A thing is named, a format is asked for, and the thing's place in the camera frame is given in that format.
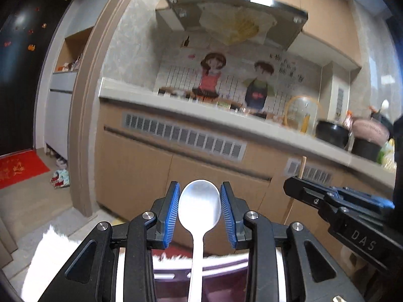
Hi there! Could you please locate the wooden chopstick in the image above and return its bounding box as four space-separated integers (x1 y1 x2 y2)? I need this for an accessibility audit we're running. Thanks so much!
282 156 307 224

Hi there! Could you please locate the white plastic spoon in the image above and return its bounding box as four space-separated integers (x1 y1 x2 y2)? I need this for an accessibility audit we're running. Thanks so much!
178 179 221 301

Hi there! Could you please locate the white textured table cloth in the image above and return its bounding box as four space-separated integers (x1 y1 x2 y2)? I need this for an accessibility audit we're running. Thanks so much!
20 224 253 302

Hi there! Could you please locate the black cooking pot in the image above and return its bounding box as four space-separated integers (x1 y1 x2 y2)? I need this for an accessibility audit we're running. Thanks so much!
315 120 350 149

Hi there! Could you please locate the pink striped bowl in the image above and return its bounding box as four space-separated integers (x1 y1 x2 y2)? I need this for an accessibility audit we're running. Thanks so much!
352 118 389 146

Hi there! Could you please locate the purple utensil caddy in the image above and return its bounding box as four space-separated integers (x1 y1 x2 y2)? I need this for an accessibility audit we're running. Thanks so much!
152 255 249 302

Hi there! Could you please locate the pair of slippers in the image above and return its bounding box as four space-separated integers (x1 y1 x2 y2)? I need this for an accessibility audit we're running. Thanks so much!
50 158 70 188

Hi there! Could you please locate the red door mat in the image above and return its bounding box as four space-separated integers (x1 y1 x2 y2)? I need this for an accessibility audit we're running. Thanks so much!
0 150 50 190

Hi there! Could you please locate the range hood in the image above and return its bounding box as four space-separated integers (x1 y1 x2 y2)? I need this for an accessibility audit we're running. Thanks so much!
158 0 308 50

